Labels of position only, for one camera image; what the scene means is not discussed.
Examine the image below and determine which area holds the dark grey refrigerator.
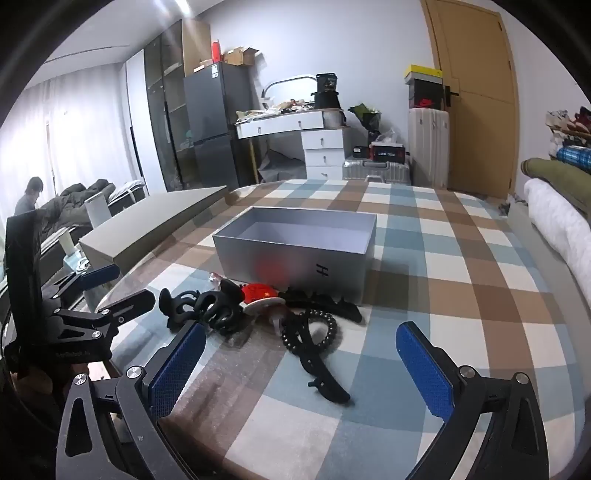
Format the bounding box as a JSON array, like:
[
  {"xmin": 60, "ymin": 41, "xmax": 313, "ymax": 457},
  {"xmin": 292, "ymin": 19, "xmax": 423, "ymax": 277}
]
[{"xmin": 183, "ymin": 62, "xmax": 252, "ymax": 190}]

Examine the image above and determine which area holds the dark green bouquet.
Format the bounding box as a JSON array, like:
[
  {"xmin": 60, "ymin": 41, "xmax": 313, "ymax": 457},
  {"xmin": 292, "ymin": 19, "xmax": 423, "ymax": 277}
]
[{"xmin": 348, "ymin": 104, "xmax": 383, "ymax": 144}]

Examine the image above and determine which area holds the arched mirror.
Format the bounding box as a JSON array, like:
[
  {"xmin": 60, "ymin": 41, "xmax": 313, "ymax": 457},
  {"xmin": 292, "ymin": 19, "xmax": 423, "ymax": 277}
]
[{"xmin": 261, "ymin": 75, "xmax": 319, "ymax": 104}]

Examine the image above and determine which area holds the plaid bedsheet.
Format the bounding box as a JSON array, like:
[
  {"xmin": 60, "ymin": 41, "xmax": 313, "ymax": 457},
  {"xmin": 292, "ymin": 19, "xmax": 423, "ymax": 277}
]
[{"xmin": 95, "ymin": 178, "xmax": 591, "ymax": 480}]

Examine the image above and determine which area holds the white desk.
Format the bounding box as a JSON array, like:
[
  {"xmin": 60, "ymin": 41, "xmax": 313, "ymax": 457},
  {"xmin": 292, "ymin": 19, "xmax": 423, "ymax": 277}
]
[{"xmin": 235, "ymin": 110, "xmax": 346, "ymax": 183}]

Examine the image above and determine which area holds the white air purifier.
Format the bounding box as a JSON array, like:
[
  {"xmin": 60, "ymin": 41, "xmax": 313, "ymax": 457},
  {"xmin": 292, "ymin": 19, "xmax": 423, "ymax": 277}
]
[{"xmin": 84, "ymin": 191, "xmax": 112, "ymax": 229}]

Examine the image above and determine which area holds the long grey cardboard lid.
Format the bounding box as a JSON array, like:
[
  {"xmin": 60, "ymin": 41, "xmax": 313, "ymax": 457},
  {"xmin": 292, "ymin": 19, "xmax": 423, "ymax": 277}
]
[{"xmin": 78, "ymin": 186, "xmax": 229, "ymax": 275}]

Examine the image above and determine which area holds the green blanket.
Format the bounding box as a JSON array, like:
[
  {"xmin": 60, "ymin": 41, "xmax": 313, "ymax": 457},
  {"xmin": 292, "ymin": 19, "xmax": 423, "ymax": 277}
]
[{"xmin": 521, "ymin": 158, "xmax": 591, "ymax": 213}]

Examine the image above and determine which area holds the black red box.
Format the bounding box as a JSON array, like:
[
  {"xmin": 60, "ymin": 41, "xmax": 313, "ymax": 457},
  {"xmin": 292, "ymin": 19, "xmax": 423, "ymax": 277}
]
[{"xmin": 369, "ymin": 143, "xmax": 408, "ymax": 163}]

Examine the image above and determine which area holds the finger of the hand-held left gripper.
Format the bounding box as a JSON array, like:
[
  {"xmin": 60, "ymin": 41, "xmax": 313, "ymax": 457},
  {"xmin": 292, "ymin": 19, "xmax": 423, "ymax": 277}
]
[
  {"xmin": 42, "ymin": 264, "xmax": 121, "ymax": 305},
  {"xmin": 46, "ymin": 290, "xmax": 156, "ymax": 343}
]

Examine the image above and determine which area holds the black shoe box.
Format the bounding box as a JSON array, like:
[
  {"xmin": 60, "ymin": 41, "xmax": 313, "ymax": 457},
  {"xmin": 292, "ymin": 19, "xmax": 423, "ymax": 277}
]
[{"xmin": 409, "ymin": 78, "xmax": 446, "ymax": 109}]

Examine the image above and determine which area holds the white curtain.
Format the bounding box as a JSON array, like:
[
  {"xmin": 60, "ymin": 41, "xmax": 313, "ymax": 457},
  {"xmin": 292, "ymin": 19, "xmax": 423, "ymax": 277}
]
[{"xmin": 0, "ymin": 65, "xmax": 139, "ymax": 222}]

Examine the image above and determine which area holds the black finned hair claw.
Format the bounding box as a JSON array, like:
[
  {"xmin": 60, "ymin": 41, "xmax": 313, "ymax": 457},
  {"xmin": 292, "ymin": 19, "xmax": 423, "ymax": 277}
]
[{"xmin": 281, "ymin": 286, "xmax": 363, "ymax": 324}]

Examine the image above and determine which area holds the open cardboard box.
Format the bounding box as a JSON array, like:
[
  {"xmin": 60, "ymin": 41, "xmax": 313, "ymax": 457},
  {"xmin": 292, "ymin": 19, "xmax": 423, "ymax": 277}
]
[{"xmin": 223, "ymin": 46, "xmax": 259, "ymax": 66}]

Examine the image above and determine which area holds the dark bedding pile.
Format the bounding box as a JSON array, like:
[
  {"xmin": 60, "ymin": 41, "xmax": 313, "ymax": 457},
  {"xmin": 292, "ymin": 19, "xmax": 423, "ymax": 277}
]
[{"xmin": 39, "ymin": 181, "xmax": 116, "ymax": 232}]

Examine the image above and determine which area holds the black bucket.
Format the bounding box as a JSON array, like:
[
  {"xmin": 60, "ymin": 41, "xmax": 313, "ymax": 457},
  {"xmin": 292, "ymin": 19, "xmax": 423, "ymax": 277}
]
[{"xmin": 314, "ymin": 73, "xmax": 343, "ymax": 110}]

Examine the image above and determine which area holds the silver grey cardboard box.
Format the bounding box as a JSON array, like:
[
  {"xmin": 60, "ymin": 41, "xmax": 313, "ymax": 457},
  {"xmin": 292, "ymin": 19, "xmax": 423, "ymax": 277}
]
[{"xmin": 212, "ymin": 206, "xmax": 378, "ymax": 306}]

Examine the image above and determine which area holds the wooden door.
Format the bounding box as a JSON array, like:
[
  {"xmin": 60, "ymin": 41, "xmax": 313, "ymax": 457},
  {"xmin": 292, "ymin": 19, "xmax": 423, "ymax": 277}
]
[{"xmin": 421, "ymin": 0, "xmax": 520, "ymax": 199}]

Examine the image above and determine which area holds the yellow shoe box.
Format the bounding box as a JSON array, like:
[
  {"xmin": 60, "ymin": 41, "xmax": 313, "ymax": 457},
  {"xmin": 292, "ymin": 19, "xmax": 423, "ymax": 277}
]
[{"xmin": 404, "ymin": 65, "xmax": 444, "ymax": 86}]

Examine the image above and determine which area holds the white rolled blanket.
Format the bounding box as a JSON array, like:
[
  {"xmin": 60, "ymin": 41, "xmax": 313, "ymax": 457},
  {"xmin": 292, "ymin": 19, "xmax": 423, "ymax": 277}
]
[{"xmin": 524, "ymin": 178, "xmax": 591, "ymax": 305}]

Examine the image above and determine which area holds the red round ornament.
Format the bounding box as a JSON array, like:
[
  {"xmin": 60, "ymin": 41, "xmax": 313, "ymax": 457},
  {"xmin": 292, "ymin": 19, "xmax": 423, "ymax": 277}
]
[{"xmin": 240, "ymin": 282, "xmax": 289, "ymax": 333}]

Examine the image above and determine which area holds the glass door cabinet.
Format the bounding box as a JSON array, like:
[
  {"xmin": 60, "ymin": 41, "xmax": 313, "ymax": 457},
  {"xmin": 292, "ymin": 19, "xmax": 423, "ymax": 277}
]
[{"xmin": 143, "ymin": 19, "xmax": 212, "ymax": 195}]

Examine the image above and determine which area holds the black spiral hair tie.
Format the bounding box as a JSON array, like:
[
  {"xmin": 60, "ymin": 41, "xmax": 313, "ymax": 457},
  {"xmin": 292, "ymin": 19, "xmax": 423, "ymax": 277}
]
[{"xmin": 280, "ymin": 310, "xmax": 341, "ymax": 356}]

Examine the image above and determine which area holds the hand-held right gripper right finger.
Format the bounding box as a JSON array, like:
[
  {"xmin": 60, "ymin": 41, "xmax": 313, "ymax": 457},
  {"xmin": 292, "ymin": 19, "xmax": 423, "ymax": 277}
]
[{"xmin": 396, "ymin": 320, "xmax": 550, "ymax": 480}]

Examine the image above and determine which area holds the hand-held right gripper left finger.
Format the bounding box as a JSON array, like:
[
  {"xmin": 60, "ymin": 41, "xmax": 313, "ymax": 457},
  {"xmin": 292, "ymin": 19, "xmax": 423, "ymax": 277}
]
[{"xmin": 54, "ymin": 322, "xmax": 207, "ymax": 480}]

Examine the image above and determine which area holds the white drawer unit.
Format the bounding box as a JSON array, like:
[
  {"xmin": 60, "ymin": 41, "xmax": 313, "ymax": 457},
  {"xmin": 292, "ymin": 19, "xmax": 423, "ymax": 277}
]
[{"xmin": 301, "ymin": 128, "xmax": 347, "ymax": 181}]

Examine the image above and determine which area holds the white upright suitcase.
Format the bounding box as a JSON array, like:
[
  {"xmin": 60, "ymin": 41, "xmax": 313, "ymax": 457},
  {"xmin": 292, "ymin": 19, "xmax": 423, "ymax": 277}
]
[{"xmin": 408, "ymin": 107, "xmax": 451, "ymax": 189}]

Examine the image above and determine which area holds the silver suitcase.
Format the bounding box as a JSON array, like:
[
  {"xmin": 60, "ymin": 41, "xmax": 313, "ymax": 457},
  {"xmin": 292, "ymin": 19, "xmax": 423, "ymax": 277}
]
[{"xmin": 342, "ymin": 157, "xmax": 413, "ymax": 185}]

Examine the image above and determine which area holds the long black hair clip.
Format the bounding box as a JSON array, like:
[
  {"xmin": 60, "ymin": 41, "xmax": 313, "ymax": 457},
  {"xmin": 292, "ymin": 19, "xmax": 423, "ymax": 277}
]
[{"xmin": 295, "ymin": 323, "xmax": 352, "ymax": 403}]

